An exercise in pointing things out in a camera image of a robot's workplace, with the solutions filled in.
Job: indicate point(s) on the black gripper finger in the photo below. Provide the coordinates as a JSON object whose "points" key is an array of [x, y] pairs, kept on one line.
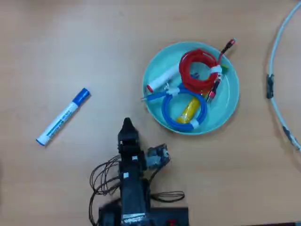
{"points": [[128, 130]]}

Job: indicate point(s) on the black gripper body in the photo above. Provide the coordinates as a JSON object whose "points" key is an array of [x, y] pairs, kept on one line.
{"points": [[130, 155]]}

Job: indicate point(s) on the blue and white marker pen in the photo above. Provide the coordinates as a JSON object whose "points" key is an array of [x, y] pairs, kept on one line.
{"points": [[61, 118]]}

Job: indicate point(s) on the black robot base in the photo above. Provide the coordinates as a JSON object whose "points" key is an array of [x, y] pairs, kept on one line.
{"points": [[164, 214]]}

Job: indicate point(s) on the green bowl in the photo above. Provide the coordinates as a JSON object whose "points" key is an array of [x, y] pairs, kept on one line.
{"points": [[225, 103]]}

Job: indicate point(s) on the white marker with red cap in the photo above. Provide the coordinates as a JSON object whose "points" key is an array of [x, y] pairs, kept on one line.
{"points": [[162, 78]]}

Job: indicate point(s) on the yellow marker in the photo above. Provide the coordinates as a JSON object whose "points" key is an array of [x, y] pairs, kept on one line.
{"points": [[189, 110]]}

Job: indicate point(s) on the green tag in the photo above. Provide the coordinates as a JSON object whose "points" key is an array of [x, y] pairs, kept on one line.
{"points": [[225, 68]]}

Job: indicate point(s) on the camera circuit board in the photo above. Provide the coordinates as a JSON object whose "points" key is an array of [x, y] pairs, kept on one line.
{"points": [[157, 155]]}

